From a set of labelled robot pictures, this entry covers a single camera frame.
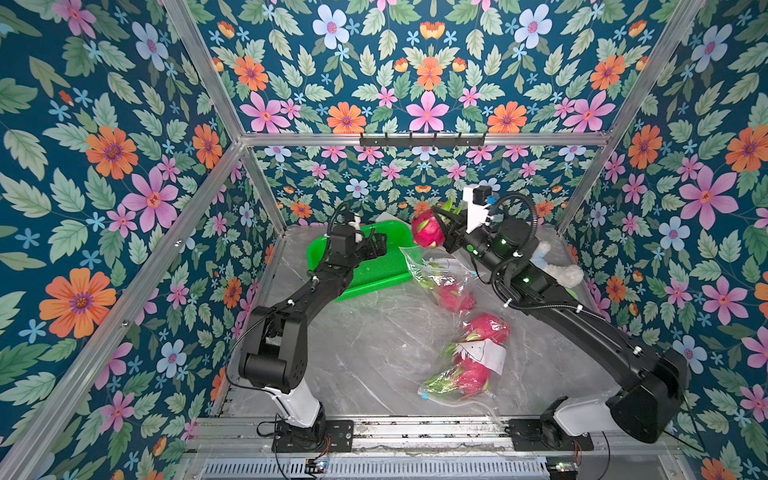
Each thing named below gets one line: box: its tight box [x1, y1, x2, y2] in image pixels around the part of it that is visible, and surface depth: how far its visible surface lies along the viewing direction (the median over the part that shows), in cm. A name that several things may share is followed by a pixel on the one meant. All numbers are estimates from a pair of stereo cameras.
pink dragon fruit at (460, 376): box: [424, 355, 493, 398], surface depth 75 cm
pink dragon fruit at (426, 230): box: [412, 209, 445, 249], surface depth 67 cm
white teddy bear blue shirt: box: [530, 240, 584, 289], surface depth 98 cm
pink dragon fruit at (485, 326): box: [460, 312, 511, 345], surface depth 84 cm
